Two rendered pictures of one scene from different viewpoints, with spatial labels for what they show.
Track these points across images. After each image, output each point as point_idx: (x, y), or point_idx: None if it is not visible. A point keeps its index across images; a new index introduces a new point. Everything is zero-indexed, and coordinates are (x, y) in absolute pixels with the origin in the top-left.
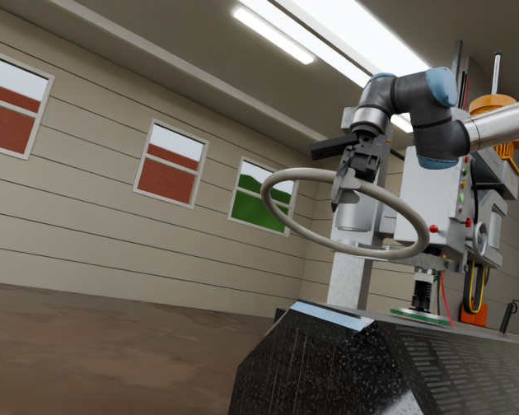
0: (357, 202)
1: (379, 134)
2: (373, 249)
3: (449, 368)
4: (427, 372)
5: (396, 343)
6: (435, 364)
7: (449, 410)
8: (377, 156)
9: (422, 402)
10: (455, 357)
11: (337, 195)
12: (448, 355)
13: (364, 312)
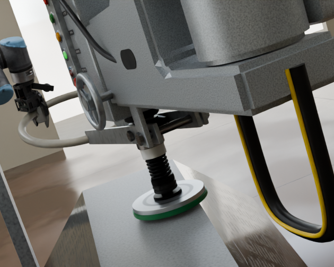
0: (37, 122)
1: (16, 83)
2: (122, 122)
3: (69, 240)
4: (66, 233)
5: (74, 210)
6: (69, 233)
7: (54, 257)
8: (16, 101)
9: (56, 244)
10: (75, 238)
11: (36, 122)
12: (75, 233)
13: (146, 183)
